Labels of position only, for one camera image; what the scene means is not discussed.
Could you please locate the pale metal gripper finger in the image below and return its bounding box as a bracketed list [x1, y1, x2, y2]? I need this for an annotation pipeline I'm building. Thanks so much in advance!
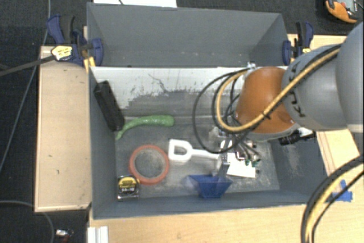
[217, 153, 231, 178]
[210, 126, 226, 151]

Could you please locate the blue square funnel cup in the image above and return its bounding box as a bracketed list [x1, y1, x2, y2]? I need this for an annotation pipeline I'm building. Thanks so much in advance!
[181, 174, 234, 199]

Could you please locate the white toy shovel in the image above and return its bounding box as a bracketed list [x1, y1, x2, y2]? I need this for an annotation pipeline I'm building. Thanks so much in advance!
[167, 138, 257, 179]

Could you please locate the green toy vegetable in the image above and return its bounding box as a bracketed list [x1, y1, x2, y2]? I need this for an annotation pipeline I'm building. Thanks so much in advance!
[114, 114, 175, 141]

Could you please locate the yellow and black tape measure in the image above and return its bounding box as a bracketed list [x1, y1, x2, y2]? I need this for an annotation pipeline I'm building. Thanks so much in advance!
[117, 174, 141, 201]

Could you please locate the grey metal bin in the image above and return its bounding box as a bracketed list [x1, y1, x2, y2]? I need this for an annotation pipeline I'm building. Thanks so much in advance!
[86, 2, 328, 220]

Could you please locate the black flat block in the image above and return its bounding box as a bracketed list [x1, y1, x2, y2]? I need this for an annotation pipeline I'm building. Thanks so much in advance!
[93, 80, 125, 132]

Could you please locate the pale wood board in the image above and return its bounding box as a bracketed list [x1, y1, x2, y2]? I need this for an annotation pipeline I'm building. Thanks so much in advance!
[34, 45, 93, 213]

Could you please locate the black cylinder on white bracket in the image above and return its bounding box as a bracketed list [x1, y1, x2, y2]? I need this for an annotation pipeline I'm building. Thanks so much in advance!
[278, 127, 317, 146]

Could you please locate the orange-red ring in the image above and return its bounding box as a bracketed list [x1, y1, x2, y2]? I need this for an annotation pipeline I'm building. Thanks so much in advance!
[128, 145, 171, 187]

